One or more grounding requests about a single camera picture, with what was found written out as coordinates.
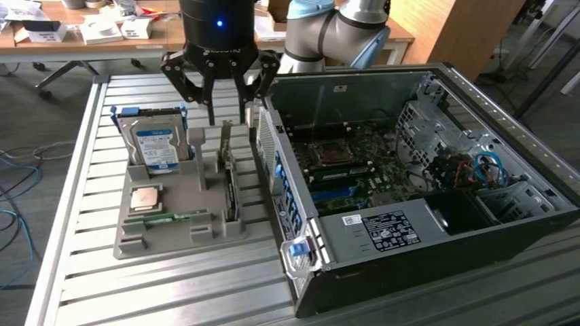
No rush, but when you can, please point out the red wire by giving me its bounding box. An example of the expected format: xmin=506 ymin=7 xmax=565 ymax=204
xmin=457 ymin=159 xmax=478 ymax=189

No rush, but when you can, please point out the hard disk with blue carrier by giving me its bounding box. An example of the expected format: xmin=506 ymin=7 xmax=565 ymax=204
xmin=111 ymin=105 xmax=197 ymax=176

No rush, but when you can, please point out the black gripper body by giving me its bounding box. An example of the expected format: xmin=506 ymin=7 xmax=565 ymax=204
xmin=179 ymin=0 xmax=262 ymax=81

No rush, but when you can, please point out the small white labelled box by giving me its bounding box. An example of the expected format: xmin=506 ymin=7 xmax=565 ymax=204
xmin=121 ymin=18 xmax=155 ymax=40

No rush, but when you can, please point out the white box black inside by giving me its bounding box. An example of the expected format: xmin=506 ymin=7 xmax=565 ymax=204
xmin=22 ymin=20 xmax=70 ymax=43

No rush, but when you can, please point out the black metal post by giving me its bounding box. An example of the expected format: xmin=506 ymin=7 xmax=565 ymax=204
xmin=517 ymin=0 xmax=580 ymax=120

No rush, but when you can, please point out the blue expansion slot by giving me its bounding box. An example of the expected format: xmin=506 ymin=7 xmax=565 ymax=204
xmin=311 ymin=186 xmax=359 ymax=202

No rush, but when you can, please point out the wooden desk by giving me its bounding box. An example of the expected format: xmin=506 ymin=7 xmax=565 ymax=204
xmin=166 ymin=0 xmax=417 ymax=74
xmin=0 ymin=0 xmax=169 ymax=100

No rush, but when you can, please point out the CPU socket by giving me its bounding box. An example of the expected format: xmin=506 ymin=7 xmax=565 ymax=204
xmin=307 ymin=139 xmax=358 ymax=167

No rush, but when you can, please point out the white booklet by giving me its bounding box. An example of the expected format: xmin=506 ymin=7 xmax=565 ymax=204
xmin=257 ymin=15 xmax=287 ymax=42

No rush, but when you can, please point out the grey parts rack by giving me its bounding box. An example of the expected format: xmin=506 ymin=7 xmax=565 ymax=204
xmin=113 ymin=120 xmax=250 ymax=261

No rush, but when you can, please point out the blue wire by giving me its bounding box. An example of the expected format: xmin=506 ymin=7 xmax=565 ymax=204
xmin=474 ymin=151 xmax=510 ymax=188

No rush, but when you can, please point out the blue floor cable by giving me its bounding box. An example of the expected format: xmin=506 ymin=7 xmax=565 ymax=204
xmin=0 ymin=154 xmax=45 ymax=291

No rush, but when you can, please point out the black graphics card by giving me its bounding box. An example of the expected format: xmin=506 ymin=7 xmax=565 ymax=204
xmin=219 ymin=120 xmax=242 ymax=223

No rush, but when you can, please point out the perforated metal drive cage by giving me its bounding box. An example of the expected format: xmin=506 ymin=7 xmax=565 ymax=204
xmin=395 ymin=98 xmax=458 ymax=160

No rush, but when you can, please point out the wooden cabinet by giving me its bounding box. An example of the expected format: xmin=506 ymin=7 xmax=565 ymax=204
xmin=390 ymin=0 xmax=530 ymax=82

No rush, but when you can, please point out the green motherboard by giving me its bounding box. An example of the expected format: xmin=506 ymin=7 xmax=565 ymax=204
xmin=290 ymin=124 xmax=435 ymax=217

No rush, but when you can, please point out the grey power supply unit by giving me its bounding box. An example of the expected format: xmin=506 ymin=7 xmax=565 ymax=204
xmin=317 ymin=198 xmax=450 ymax=265

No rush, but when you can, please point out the CPU chip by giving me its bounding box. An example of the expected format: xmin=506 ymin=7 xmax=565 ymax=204
xmin=130 ymin=186 xmax=161 ymax=213

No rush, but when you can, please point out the cardboard box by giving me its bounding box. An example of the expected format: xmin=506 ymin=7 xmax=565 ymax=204
xmin=267 ymin=0 xmax=291 ymax=24

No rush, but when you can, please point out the paper pile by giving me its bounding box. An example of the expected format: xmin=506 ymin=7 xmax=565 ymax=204
xmin=0 ymin=0 xmax=50 ymax=23

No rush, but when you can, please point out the blue case latch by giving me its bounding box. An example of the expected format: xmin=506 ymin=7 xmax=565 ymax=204
xmin=289 ymin=241 xmax=315 ymax=258

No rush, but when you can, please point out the white floor cable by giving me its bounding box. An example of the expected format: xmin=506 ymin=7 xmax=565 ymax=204
xmin=0 ymin=141 xmax=78 ymax=161

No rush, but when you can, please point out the white box with tape roll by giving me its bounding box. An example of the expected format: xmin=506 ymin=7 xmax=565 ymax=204
xmin=81 ymin=16 xmax=126 ymax=46

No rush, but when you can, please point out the metal disk bay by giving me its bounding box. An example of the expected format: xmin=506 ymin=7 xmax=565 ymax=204
xmin=475 ymin=181 xmax=566 ymax=223

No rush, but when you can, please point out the black PC case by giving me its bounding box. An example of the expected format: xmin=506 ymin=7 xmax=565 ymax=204
xmin=249 ymin=62 xmax=580 ymax=320

